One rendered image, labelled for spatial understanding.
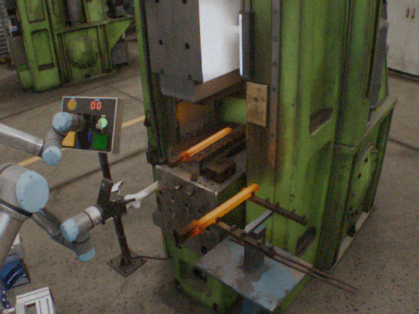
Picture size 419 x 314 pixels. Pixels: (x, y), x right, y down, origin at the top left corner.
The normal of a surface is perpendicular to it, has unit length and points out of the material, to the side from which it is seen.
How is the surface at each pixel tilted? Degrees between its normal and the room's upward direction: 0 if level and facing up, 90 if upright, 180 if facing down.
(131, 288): 0
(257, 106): 90
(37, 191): 86
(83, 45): 86
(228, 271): 0
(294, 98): 90
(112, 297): 0
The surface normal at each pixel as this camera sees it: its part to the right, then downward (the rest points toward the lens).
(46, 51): 0.56, 0.40
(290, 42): -0.63, 0.41
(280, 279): -0.04, -0.86
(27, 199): 0.90, 0.11
